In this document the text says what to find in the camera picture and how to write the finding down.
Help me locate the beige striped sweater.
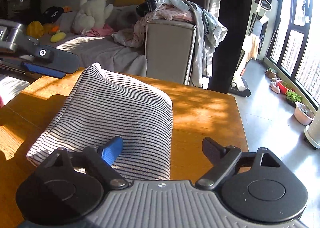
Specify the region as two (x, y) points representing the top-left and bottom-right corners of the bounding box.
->
(26, 63), (173, 180)

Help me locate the pile of clothes on chair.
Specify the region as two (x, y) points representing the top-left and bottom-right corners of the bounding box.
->
(112, 0), (228, 88)

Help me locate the yellow plush toy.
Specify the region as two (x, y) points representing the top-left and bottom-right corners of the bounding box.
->
(26, 21), (66, 43)

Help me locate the grey covered sofa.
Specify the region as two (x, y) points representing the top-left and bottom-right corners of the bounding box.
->
(40, 11), (148, 77)

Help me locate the black cap on sofa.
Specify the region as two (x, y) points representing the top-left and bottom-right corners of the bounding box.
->
(40, 6), (64, 24)

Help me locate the white plush rabbit toy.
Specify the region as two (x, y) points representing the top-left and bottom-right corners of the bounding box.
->
(72, 0), (114, 34)

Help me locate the pink cloth on sofa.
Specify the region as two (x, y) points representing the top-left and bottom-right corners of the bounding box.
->
(85, 23), (114, 37)

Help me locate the white upright vacuum cleaner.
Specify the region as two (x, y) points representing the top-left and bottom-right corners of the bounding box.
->
(229, 0), (272, 97)

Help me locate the small green potted plant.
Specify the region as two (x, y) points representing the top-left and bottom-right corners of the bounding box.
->
(285, 90), (302, 107)

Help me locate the red flower pot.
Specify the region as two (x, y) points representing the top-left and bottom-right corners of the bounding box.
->
(276, 80), (291, 95)

